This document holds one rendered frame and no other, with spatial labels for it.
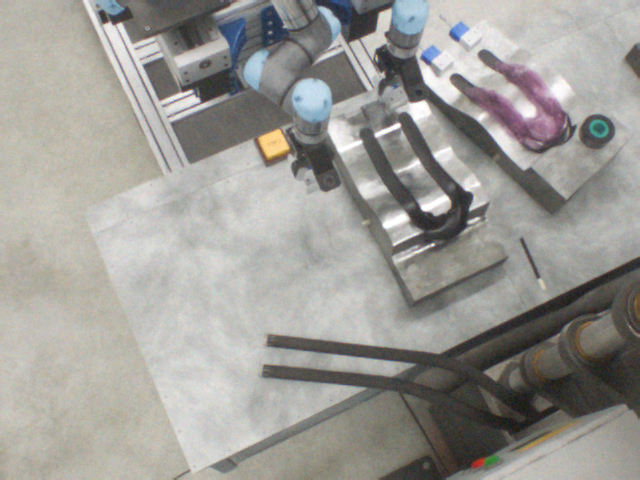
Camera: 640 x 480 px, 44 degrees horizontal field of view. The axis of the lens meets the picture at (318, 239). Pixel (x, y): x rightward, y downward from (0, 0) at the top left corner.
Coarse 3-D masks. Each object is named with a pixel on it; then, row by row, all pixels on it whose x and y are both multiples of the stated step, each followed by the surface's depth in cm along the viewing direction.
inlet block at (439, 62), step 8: (424, 48) 206; (432, 48) 205; (424, 56) 205; (432, 56) 205; (440, 56) 203; (448, 56) 203; (432, 64) 204; (440, 64) 203; (448, 64) 203; (440, 72) 203
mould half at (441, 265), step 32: (352, 128) 195; (384, 128) 195; (352, 160) 193; (416, 160) 193; (448, 160) 193; (352, 192) 197; (384, 192) 189; (416, 192) 187; (480, 192) 186; (384, 224) 182; (480, 224) 191; (384, 256) 193; (416, 256) 188; (448, 256) 188; (480, 256) 189; (416, 288) 185; (448, 288) 190
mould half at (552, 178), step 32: (480, 64) 206; (544, 64) 202; (448, 96) 203; (512, 96) 199; (576, 96) 202; (480, 128) 197; (576, 128) 195; (512, 160) 196; (544, 160) 192; (576, 160) 192; (608, 160) 198; (544, 192) 194
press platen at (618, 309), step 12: (624, 288) 119; (636, 288) 116; (624, 300) 116; (636, 300) 115; (612, 312) 119; (624, 312) 115; (636, 312) 114; (624, 324) 115; (636, 324) 114; (624, 336) 117; (636, 336) 115; (636, 348) 117
